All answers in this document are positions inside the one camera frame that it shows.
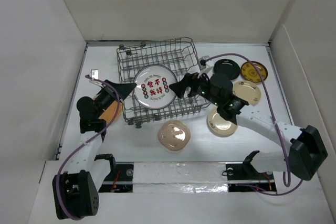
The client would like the black round plate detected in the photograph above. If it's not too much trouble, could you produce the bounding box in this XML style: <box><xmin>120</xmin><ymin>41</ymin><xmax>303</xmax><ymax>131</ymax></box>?
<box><xmin>213</xmin><ymin>59</ymin><xmax>240</xmax><ymax>80</ymax></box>

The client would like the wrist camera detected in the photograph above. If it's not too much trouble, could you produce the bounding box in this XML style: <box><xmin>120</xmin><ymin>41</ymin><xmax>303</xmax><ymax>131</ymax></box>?
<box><xmin>197</xmin><ymin>56</ymin><xmax>214</xmax><ymax>78</ymax></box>
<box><xmin>90</xmin><ymin>69</ymin><xmax>99</xmax><ymax>80</ymax></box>

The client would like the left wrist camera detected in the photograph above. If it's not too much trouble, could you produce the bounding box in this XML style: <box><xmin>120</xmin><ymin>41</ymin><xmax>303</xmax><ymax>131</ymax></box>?
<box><xmin>90</xmin><ymin>69</ymin><xmax>99</xmax><ymax>80</ymax></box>

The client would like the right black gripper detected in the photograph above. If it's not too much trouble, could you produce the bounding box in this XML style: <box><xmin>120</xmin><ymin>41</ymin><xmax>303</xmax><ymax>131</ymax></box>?
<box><xmin>169</xmin><ymin>68</ymin><xmax>221</xmax><ymax>107</ymax></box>

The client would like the white plate with red characters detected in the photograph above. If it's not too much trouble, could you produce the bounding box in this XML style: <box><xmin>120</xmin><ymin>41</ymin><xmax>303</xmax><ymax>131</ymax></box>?
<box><xmin>133</xmin><ymin>64</ymin><xmax>177</xmax><ymax>110</ymax></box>

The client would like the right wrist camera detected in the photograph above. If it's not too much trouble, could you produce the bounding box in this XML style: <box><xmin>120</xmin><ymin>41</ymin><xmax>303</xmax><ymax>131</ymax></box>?
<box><xmin>197</xmin><ymin>56</ymin><xmax>214</xmax><ymax>78</ymax></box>

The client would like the cream plate with gold centre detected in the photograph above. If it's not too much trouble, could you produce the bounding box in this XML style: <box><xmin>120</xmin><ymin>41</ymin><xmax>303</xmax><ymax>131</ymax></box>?
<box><xmin>207</xmin><ymin>108</ymin><xmax>238</xmax><ymax>137</ymax></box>

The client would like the grey wire dish rack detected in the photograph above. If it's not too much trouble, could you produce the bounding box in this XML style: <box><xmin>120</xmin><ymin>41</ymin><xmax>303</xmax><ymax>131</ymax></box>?
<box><xmin>117</xmin><ymin>37</ymin><xmax>209</xmax><ymax>129</ymax></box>

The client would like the brown translucent square plate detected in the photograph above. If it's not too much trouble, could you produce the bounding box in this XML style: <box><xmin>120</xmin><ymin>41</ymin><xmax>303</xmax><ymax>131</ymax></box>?
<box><xmin>157</xmin><ymin>120</ymin><xmax>191</xmax><ymax>152</ymax></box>

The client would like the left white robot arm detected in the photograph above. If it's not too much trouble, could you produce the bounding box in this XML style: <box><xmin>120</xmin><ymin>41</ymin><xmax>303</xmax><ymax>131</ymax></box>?
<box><xmin>52</xmin><ymin>80</ymin><xmax>137</xmax><ymax>221</ymax></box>

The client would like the cream plate with black print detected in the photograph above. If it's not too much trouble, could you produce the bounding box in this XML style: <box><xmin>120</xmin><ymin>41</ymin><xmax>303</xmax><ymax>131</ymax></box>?
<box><xmin>233</xmin><ymin>80</ymin><xmax>261</xmax><ymax>106</ymax></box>

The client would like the yellow and brown patterned plate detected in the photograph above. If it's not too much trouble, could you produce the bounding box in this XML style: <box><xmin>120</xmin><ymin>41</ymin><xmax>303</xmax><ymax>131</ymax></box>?
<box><xmin>240</xmin><ymin>61</ymin><xmax>268</xmax><ymax>83</ymax></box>

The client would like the orange woven round plate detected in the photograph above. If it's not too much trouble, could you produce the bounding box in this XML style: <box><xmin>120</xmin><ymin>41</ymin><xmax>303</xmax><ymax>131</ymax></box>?
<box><xmin>99</xmin><ymin>101</ymin><xmax>122</xmax><ymax>124</ymax></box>

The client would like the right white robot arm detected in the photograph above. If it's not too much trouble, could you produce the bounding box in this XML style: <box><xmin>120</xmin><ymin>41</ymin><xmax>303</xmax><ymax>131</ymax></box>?
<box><xmin>169</xmin><ymin>73</ymin><xmax>328</xmax><ymax>181</ymax></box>

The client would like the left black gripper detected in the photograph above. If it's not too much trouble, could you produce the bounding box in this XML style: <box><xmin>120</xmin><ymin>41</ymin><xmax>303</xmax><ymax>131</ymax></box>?
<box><xmin>94</xmin><ymin>80</ymin><xmax>135</xmax><ymax>118</ymax></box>

